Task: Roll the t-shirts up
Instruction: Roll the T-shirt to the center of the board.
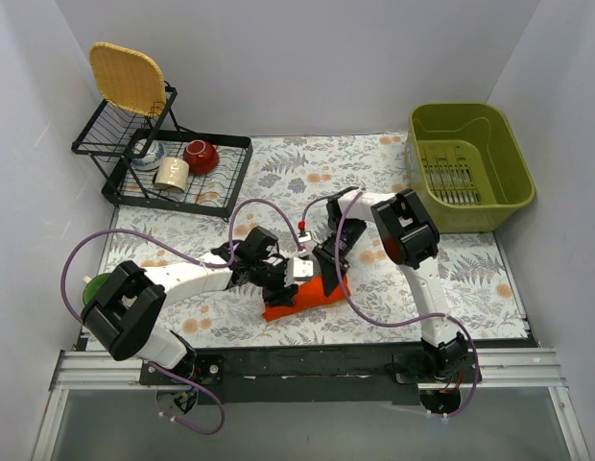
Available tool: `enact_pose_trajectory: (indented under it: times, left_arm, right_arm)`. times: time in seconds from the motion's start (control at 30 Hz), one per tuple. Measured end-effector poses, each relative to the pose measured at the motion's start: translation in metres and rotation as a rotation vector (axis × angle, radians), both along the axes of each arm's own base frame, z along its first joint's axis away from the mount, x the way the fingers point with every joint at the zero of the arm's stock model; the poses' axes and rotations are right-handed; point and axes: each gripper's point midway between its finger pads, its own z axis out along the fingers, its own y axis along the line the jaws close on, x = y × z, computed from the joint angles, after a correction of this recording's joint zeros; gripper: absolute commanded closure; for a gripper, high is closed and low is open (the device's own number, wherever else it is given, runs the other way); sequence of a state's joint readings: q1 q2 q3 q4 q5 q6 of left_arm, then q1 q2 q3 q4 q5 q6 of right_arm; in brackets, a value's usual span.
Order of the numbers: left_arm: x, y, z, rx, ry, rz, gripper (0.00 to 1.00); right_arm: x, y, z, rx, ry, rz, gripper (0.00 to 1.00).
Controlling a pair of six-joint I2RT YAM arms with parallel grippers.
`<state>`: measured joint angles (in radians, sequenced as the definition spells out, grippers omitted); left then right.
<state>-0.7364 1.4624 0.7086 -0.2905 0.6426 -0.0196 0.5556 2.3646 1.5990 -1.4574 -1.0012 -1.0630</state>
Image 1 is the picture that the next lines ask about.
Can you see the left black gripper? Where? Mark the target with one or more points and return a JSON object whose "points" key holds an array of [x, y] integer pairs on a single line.
{"points": [[278, 279]]}

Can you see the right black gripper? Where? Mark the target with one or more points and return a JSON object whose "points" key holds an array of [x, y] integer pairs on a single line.
{"points": [[333, 250]]}

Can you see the orange t shirt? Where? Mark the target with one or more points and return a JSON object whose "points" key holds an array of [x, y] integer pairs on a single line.
{"points": [[310, 295]]}

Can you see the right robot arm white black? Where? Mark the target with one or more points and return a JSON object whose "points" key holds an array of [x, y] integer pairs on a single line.
{"points": [[410, 240]]}

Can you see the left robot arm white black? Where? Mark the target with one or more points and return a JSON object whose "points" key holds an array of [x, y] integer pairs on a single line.
{"points": [[122, 312]]}

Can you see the floral patterned table cloth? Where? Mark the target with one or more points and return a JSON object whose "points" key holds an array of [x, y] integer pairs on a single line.
{"points": [[285, 182]]}

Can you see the dark red bowl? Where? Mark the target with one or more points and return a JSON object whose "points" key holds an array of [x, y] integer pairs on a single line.
{"points": [[201, 156]]}

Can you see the cream ceramic mug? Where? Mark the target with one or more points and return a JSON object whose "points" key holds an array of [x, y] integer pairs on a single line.
{"points": [[172, 175]]}

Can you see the blue white patterned bowl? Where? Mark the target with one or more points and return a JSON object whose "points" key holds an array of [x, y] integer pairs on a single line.
{"points": [[152, 159]]}

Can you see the olive green plastic tub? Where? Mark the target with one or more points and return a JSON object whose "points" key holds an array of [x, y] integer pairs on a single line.
{"points": [[466, 167]]}

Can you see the green cup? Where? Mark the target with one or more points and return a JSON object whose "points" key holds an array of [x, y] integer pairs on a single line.
{"points": [[93, 288]]}

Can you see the woven yellow rattan tray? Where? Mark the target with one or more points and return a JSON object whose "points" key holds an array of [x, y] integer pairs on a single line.
{"points": [[128, 79]]}

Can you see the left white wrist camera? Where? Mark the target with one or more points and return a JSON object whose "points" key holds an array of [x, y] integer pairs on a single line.
{"points": [[299, 271]]}

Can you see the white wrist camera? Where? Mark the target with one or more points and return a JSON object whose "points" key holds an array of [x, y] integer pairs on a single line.
{"points": [[299, 271], [304, 235]]}

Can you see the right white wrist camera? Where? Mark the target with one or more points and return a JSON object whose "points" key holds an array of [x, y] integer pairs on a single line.
{"points": [[304, 235]]}

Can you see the black mounting base plate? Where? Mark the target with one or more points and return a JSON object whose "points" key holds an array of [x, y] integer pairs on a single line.
{"points": [[363, 372]]}

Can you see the black wire dish rack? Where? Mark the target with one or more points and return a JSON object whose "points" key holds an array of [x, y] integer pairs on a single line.
{"points": [[112, 137]]}

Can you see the aluminium rail frame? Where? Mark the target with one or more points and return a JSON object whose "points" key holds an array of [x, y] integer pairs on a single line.
{"points": [[500, 368]]}

